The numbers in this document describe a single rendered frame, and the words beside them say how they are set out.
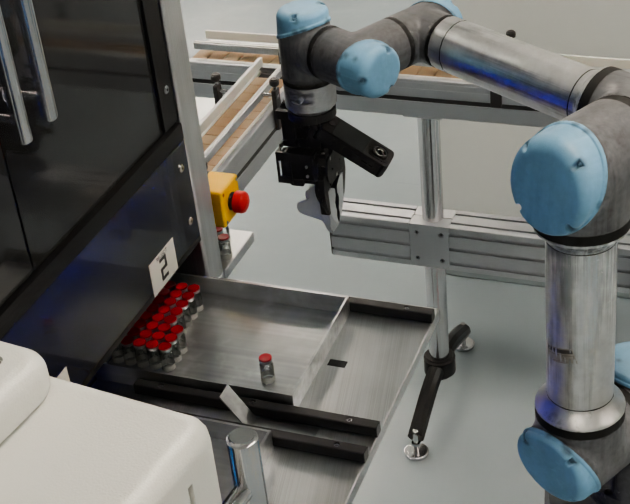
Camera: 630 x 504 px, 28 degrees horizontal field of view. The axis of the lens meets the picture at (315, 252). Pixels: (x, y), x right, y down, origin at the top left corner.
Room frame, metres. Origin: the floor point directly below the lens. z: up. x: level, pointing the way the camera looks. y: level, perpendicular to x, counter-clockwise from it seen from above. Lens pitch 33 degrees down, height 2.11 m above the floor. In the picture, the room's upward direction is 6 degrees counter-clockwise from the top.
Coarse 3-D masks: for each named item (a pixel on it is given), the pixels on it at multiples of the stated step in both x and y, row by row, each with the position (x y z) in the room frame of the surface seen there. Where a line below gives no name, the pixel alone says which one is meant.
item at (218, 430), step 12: (204, 420) 1.41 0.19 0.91; (216, 420) 1.41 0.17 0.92; (216, 432) 1.41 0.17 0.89; (228, 432) 1.40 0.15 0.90; (264, 432) 1.38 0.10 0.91; (216, 444) 1.40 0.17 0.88; (264, 444) 1.35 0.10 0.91; (216, 456) 1.37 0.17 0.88; (228, 456) 1.37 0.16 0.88; (264, 456) 1.35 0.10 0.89; (216, 468) 1.34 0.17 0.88; (228, 468) 1.34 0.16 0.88; (228, 480) 1.32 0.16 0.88; (228, 492) 1.29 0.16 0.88
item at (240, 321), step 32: (224, 288) 1.77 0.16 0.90; (256, 288) 1.75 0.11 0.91; (288, 288) 1.73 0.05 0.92; (192, 320) 1.71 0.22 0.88; (224, 320) 1.70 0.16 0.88; (256, 320) 1.69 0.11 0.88; (288, 320) 1.68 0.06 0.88; (320, 320) 1.67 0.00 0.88; (192, 352) 1.62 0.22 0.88; (224, 352) 1.61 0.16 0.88; (256, 352) 1.61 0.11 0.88; (288, 352) 1.60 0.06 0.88; (320, 352) 1.56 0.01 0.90; (128, 384) 1.56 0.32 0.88; (192, 384) 1.51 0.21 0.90; (224, 384) 1.49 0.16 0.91; (256, 384) 1.52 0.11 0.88; (288, 384) 1.52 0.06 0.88
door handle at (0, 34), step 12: (0, 12) 1.35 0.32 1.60; (0, 24) 1.34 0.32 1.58; (0, 36) 1.34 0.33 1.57; (0, 48) 1.34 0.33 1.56; (0, 60) 1.34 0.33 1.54; (12, 60) 1.35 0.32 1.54; (0, 72) 1.34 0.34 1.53; (12, 72) 1.34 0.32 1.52; (12, 84) 1.34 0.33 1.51; (12, 96) 1.34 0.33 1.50; (12, 108) 1.34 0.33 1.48; (24, 108) 1.35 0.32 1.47; (0, 120) 1.36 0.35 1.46; (12, 120) 1.34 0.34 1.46; (24, 120) 1.34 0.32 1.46; (24, 132) 1.34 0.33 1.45; (24, 144) 1.34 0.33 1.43
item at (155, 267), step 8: (168, 248) 1.69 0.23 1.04; (160, 256) 1.67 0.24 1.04; (168, 256) 1.69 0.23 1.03; (152, 264) 1.64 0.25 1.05; (160, 264) 1.66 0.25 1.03; (168, 264) 1.69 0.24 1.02; (176, 264) 1.71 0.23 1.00; (152, 272) 1.64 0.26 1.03; (160, 272) 1.66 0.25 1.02; (152, 280) 1.64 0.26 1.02; (160, 280) 1.66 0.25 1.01; (160, 288) 1.65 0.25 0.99
